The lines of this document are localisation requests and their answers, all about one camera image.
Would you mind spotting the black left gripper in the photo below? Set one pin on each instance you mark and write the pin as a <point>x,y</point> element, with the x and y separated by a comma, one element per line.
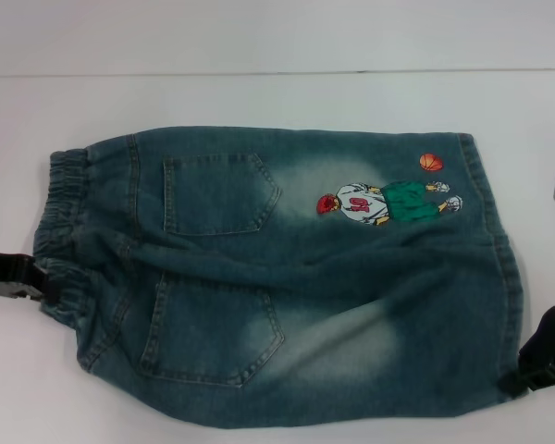
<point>4,275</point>

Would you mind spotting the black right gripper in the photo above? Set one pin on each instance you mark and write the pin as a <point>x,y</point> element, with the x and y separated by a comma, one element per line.
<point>552,342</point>

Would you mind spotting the blue denim shorts with embroidery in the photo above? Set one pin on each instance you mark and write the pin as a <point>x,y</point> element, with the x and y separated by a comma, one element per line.
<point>305,287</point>

